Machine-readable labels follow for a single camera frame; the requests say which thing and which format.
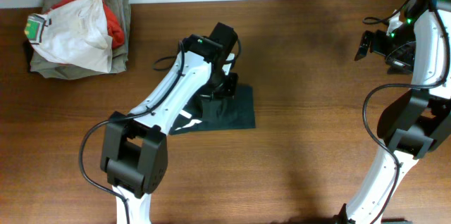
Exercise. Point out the olive grey folded garment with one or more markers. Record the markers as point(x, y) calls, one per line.
point(122, 10)

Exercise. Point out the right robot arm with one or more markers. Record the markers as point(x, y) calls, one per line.
point(416, 42)

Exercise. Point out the red garment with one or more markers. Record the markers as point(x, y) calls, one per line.
point(113, 26)

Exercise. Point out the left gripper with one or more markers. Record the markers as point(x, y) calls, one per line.
point(227, 85)

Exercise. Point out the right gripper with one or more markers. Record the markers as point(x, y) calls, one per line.
point(404, 64)

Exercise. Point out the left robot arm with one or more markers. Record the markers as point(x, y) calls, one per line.
point(134, 153)

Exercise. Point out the white t-shirt with print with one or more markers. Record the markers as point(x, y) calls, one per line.
point(74, 34)

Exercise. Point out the dark green t-shirt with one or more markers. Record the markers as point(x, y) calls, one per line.
point(219, 114)

